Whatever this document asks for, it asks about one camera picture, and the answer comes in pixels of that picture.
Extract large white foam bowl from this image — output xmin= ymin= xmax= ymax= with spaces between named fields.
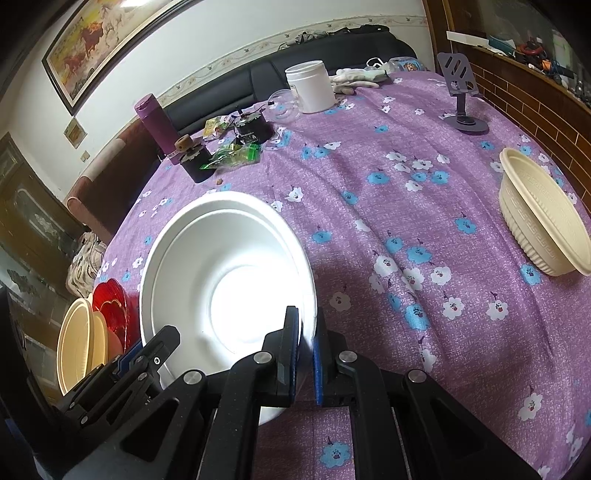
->
xmin=138 ymin=190 xmax=320 ymax=428

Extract white cloth gloves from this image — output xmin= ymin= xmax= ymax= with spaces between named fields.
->
xmin=329 ymin=68 xmax=390 ymax=95

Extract white plastic jar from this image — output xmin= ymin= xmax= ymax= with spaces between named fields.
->
xmin=284 ymin=60 xmax=337 ymax=114

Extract small red glass plate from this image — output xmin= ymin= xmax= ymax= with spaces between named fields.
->
xmin=91 ymin=279 xmax=127 ymax=353

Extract green plastic wrapper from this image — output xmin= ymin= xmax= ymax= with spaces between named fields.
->
xmin=200 ymin=142 xmax=262 ymax=170

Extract framed horse painting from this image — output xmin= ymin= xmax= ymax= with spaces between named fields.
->
xmin=42 ymin=0 xmax=192 ymax=115

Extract purple floral tablecloth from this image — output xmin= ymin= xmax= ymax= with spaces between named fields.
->
xmin=97 ymin=71 xmax=590 ymax=479

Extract brown fabric armchair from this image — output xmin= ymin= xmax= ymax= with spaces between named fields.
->
xmin=64 ymin=119 xmax=160 ymax=244

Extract black leather sofa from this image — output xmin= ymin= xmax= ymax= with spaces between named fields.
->
xmin=164 ymin=25 xmax=418 ymax=135

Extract beige plastic ribbed bowl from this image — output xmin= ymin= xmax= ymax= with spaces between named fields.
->
xmin=499 ymin=148 xmax=590 ymax=277

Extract black cup with cork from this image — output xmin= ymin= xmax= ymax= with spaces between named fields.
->
xmin=175 ymin=135 xmax=213 ymax=183

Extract purple thermos bottle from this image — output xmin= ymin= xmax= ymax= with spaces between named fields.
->
xmin=134 ymin=94 xmax=179 ymax=155

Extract black electronic device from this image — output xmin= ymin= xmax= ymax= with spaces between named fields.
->
xmin=232 ymin=111 xmax=274 ymax=145

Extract wooden glass-door cabinet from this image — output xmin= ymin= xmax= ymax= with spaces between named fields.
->
xmin=1 ymin=133 xmax=84 ymax=403

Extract small framed wall notice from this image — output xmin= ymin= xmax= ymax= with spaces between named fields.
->
xmin=63 ymin=117 xmax=87 ymax=149

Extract large red glass plate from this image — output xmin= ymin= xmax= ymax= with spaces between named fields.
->
xmin=122 ymin=292 xmax=140 ymax=351

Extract patterned blanket bundle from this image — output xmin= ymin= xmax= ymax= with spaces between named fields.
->
xmin=65 ymin=232 xmax=107 ymax=297

